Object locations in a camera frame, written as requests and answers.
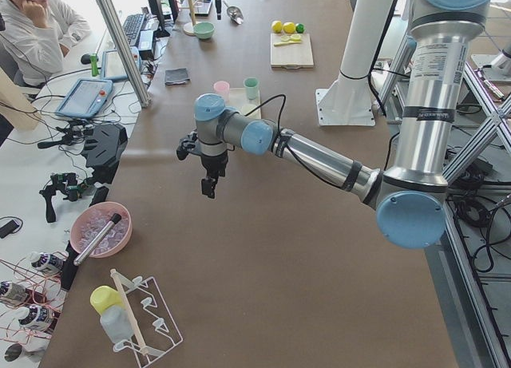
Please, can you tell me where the pink cup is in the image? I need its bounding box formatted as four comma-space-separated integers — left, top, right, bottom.
213, 81, 230, 104

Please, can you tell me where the mint green cup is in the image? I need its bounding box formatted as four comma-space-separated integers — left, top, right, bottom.
244, 77, 259, 100

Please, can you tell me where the cream white cup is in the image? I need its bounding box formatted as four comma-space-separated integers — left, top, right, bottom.
240, 104, 260, 119

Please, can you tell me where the cream rabbit tray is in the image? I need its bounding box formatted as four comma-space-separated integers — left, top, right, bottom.
226, 88, 262, 119

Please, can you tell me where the metal scoop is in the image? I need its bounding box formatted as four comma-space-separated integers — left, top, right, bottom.
223, 0, 244, 25

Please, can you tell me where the mint green bowl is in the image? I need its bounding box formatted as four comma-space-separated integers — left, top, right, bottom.
193, 22, 215, 40

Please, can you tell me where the wooden cup tree stand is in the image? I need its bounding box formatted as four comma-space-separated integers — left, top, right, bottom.
183, 0, 197, 36

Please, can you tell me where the yellow lemon left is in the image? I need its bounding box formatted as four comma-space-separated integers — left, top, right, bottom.
282, 22, 296, 34

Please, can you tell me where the grey folded cloth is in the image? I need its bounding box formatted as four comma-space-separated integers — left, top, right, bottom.
164, 68, 190, 86

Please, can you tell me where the yellow plastic knife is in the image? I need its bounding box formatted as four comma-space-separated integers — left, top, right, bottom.
273, 41, 303, 47

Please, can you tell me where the green lime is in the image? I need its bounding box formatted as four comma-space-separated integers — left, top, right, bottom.
295, 23, 305, 34

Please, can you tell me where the black keyboard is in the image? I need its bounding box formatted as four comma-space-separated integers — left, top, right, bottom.
122, 14, 146, 46

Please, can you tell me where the bamboo cutting board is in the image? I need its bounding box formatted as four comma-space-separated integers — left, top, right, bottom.
270, 33, 315, 69

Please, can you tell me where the metal muddler stick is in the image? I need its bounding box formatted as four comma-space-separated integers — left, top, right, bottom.
73, 212, 122, 266

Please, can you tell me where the pink mixing bowl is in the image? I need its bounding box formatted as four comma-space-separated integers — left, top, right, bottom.
70, 201, 133, 259

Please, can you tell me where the teach pendant tablet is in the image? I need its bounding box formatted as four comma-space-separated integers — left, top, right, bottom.
55, 78, 113, 119

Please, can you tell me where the yellow-green bottle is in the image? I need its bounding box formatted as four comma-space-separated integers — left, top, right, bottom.
89, 285, 124, 315

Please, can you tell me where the clear plastic bottle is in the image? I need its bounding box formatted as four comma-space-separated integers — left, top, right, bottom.
100, 305, 134, 344

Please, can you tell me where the seated person white shirt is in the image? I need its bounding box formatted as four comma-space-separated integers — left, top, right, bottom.
1, 0, 91, 87

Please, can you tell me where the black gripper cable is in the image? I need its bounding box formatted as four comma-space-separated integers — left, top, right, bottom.
242, 94, 348, 185

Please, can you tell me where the aluminium frame post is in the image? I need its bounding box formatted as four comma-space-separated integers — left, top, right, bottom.
96, 0, 151, 108

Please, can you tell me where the white wire rack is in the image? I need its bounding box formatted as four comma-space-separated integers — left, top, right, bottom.
110, 269, 184, 367

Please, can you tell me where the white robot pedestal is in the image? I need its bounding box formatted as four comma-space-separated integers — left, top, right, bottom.
316, 0, 397, 127

